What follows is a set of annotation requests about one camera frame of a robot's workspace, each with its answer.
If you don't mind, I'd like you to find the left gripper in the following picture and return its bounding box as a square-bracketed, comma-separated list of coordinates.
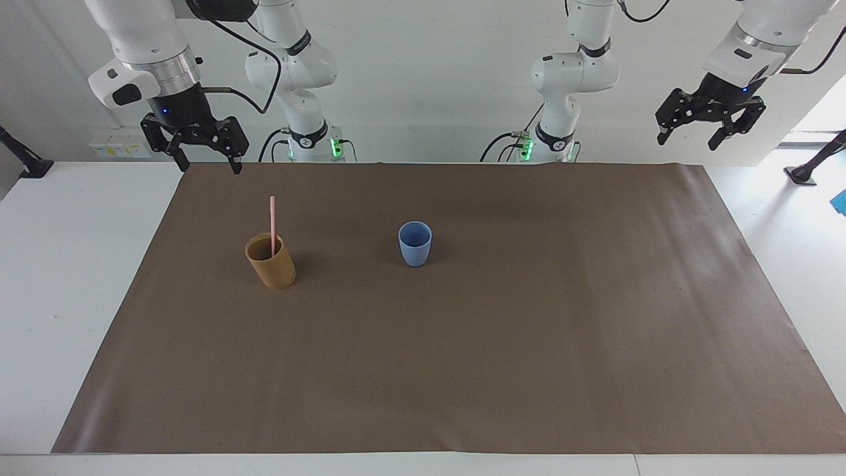
[655, 71, 768, 152]

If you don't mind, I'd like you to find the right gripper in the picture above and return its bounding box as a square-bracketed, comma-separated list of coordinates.
[139, 84, 251, 176]

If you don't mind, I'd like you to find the brown cup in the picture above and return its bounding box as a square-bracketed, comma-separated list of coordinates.
[244, 232, 297, 291]

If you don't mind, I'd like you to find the blue cup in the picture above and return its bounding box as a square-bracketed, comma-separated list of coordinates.
[397, 221, 434, 268]

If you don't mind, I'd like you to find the black stand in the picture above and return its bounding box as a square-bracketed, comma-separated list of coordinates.
[783, 128, 846, 186]
[0, 125, 55, 180]

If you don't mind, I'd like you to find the black cable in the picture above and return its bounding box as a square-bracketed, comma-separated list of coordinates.
[190, 0, 284, 116]
[257, 128, 293, 163]
[480, 102, 547, 163]
[779, 25, 846, 75]
[619, 0, 673, 24]

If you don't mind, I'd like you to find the white wall socket strip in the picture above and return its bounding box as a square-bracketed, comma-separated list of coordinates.
[88, 134, 152, 160]

